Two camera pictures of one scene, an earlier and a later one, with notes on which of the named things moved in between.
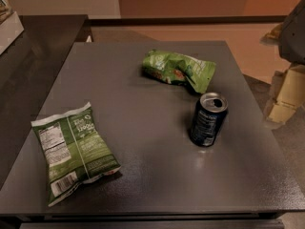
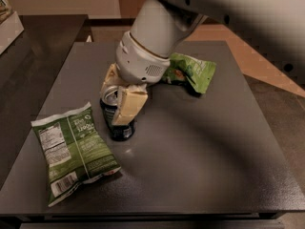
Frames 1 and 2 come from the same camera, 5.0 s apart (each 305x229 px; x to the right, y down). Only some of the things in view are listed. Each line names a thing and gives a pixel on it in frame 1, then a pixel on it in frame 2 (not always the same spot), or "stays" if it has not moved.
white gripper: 293,38 -> 138,65
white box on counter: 10,29 stays
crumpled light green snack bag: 178,69 stays
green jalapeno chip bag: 74,149 stays
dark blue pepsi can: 213,108 -> 109,104
